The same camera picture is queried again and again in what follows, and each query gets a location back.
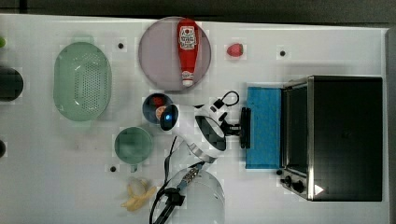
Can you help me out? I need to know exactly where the small green cylinder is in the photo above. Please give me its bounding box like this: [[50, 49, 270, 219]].
[[0, 37, 6, 48]]

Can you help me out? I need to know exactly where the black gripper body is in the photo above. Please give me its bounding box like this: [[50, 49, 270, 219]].
[[219, 112, 241, 136]]

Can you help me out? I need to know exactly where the black toaster oven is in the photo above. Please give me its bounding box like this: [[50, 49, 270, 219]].
[[277, 76, 384, 202]]

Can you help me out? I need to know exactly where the toy peeled banana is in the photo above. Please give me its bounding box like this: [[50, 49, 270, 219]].
[[120, 177, 157, 212]]

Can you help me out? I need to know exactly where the toy orange slice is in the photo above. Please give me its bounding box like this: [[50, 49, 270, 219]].
[[156, 105, 166, 119]]

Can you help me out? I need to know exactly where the black cylinder post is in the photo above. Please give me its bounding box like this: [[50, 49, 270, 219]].
[[0, 140, 7, 158], [0, 67, 23, 102]]

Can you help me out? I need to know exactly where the pale green colander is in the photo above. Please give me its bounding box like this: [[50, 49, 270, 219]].
[[53, 42, 112, 121]]

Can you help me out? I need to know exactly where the grey round plate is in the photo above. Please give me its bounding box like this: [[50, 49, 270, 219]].
[[138, 17, 211, 91]]

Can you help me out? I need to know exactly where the green cup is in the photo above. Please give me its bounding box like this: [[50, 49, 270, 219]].
[[114, 127, 153, 165]]

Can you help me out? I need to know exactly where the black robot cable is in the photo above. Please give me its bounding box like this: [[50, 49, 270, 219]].
[[148, 90, 241, 224]]

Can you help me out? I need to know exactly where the red toy strawberry on table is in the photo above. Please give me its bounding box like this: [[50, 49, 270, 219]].
[[226, 43, 244, 57]]

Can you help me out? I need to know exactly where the blue small bowl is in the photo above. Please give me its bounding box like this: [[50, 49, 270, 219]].
[[142, 93, 173, 124]]

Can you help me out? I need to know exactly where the red plush ketchup bottle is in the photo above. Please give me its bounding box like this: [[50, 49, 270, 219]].
[[177, 19, 199, 87]]

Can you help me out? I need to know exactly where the red toy strawberry in bowl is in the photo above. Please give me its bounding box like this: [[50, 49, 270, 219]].
[[152, 96, 164, 107]]

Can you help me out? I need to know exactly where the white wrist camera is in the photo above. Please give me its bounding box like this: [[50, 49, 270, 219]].
[[209, 99, 224, 112]]

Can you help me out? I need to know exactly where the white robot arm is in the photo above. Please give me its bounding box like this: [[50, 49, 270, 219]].
[[149, 96, 239, 224]]

